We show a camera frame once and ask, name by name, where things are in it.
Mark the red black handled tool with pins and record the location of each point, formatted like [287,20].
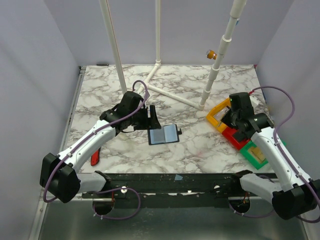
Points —
[95,158]

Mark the red plastic bin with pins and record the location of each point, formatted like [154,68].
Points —
[228,134]

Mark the orange knob on pipe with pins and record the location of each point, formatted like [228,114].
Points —
[210,54]

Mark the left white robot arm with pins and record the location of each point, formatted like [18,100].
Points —
[59,173]

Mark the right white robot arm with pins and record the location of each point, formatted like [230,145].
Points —
[296,192]

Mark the black leather card holder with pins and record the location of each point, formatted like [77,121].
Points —
[167,134]

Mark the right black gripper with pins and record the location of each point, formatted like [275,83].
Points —
[229,118]

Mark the white PVC pipe frame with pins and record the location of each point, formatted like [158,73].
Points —
[235,13]

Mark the yellow plastic bin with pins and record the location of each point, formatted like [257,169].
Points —
[216,114]

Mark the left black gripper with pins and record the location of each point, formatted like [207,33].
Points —
[152,123]

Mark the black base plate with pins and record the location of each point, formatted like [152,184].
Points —
[170,190]

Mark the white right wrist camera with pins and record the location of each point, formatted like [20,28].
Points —
[254,101]

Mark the green plastic bin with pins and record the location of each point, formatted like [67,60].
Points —
[254,155]

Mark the left aluminium side rail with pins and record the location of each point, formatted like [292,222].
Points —
[66,132]

